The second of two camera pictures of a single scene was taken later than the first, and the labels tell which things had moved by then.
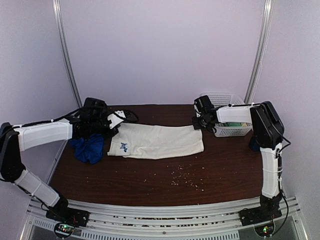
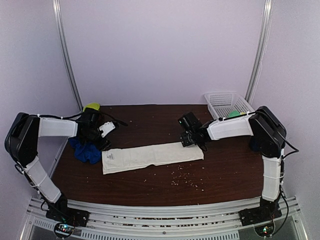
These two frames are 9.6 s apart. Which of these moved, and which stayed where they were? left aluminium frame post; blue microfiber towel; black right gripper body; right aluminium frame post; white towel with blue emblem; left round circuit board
Moved: white towel with blue emblem; black right gripper body
Stayed: blue microfiber towel; right aluminium frame post; left aluminium frame post; left round circuit board
